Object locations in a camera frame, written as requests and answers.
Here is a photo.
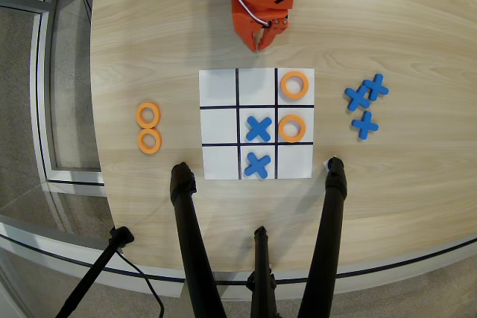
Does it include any thick black tripod leg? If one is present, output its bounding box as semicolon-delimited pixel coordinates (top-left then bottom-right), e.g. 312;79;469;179
169;162;227;318
297;156;349;318

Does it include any short black tripod leg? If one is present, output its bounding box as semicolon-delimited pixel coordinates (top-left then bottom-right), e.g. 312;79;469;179
245;225;279;318

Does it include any black cable near stand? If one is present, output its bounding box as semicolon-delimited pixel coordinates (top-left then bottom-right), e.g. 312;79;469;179
113;249;165;318

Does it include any orange foam ring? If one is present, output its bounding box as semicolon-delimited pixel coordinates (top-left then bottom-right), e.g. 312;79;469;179
279;70;310;102
136;127;163;155
277;114;307;144
135;101;162;130

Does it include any white tic-tac-toe board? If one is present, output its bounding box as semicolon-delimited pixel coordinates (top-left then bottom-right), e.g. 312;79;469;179
198;67;316;181

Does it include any blue foam cross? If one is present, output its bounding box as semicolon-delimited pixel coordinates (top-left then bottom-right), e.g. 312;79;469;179
351;110;380;141
244;151;271;179
245;115;274;143
344;85;372;112
363;73;390;102

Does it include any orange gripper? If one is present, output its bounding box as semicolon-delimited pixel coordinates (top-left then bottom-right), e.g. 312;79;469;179
231;0;291;54

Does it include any grey metal floor frame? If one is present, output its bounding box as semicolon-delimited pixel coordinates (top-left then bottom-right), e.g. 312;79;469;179
0;0;113;200

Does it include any thin black stand leg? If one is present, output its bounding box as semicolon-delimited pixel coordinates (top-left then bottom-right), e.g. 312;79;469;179
54;226;136;318

